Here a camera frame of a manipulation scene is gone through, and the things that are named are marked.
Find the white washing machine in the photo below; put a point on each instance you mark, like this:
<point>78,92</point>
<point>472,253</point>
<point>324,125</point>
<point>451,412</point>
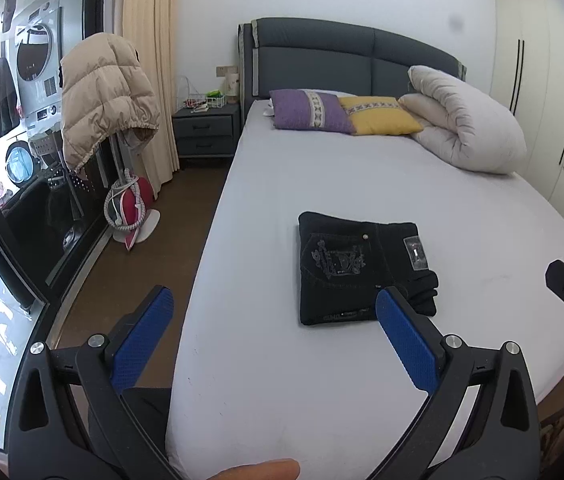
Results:
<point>35,53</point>

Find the black denim pants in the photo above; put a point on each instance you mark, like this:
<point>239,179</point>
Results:
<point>344,264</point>

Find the black clothes rack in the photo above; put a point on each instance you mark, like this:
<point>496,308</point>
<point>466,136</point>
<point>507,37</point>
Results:
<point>72,197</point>

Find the yellow pillow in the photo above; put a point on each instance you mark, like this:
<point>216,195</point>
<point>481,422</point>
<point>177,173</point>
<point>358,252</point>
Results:
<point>378,116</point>

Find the white folded duvet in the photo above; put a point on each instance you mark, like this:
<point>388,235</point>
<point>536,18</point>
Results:
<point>462,125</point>

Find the white wire basket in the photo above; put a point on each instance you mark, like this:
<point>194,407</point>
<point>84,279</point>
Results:
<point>200,102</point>

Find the white wardrobe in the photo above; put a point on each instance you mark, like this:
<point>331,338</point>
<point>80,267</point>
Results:
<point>528,79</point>

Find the dark grey nightstand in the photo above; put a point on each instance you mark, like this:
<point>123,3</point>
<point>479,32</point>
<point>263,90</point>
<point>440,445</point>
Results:
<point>213,133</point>

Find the black framed glass door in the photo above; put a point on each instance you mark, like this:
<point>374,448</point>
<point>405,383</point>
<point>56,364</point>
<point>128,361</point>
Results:
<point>22,159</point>

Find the dark grey headboard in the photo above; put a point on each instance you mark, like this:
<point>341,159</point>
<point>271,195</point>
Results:
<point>302,53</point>

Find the left hand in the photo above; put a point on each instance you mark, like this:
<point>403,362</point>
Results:
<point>286,469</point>

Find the purple pillow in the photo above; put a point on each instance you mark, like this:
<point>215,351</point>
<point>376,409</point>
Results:
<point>309,110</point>

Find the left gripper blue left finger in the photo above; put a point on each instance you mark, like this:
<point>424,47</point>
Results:
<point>113,363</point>

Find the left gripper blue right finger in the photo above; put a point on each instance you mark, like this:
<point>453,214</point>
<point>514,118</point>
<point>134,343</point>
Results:
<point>426,355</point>

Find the beige puffer jacket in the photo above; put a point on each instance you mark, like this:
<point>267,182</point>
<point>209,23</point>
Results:
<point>104,91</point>

